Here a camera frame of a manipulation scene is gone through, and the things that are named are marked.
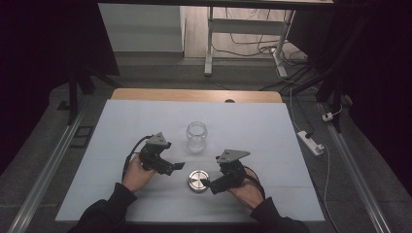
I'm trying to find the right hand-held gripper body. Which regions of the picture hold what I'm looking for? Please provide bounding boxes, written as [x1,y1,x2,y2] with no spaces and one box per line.
[216,149,258,192]

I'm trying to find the clear glass jar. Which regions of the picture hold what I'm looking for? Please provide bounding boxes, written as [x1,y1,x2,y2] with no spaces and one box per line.
[185,120,209,154]

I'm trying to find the white table mat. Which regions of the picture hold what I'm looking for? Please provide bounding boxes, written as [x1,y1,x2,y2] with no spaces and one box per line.
[55,99,326,224]

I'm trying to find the black floor cables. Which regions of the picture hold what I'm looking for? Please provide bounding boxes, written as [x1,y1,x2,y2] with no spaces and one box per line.
[212,9,314,92]

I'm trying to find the black floor plate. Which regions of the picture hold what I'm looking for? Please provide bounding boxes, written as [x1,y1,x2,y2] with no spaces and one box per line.
[69,125,95,150]

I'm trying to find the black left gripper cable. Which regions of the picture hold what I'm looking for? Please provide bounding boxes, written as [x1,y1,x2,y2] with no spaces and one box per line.
[121,134,154,182]

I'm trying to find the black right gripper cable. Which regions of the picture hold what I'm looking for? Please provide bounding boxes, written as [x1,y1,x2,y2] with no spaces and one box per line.
[243,165,267,200]

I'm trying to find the white power strip cable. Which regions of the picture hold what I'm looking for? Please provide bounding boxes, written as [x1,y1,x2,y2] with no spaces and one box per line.
[289,86,341,233]

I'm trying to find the aluminium floor rail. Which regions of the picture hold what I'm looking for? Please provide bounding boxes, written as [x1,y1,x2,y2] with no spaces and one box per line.
[7,105,90,233]
[318,102,393,233]

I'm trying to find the white power strip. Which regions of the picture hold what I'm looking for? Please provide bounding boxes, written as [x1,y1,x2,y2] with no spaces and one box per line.
[296,130,326,157]

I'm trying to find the black metal stand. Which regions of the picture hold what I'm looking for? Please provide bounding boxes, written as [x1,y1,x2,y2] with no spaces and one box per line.
[57,62,123,126]

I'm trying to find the silver metal jar lid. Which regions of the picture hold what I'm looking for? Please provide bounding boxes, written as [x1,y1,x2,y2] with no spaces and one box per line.
[188,169,211,194]

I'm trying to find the person's left hand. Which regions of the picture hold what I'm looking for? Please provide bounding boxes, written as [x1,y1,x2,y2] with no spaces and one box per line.
[121,153,158,194]

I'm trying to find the person's right hand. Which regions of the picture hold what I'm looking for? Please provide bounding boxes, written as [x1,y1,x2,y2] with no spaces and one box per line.
[227,167,265,212]

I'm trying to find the white desk frame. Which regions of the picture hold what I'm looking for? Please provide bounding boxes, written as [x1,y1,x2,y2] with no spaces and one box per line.
[203,6,296,79]

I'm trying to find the black tripod stand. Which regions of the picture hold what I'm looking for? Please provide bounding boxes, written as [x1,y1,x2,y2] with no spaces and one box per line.
[279,62,346,134]

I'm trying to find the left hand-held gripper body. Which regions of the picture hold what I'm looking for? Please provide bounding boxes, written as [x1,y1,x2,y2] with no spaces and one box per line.
[138,131,173,177]

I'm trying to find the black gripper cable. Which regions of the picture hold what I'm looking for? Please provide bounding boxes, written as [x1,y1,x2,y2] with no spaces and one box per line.
[121,134,154,182]
[243,165,267,200]

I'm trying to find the black curtain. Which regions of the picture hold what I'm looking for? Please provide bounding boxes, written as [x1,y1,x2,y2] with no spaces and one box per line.
[0,0,121,178]
[286,0,412,195]

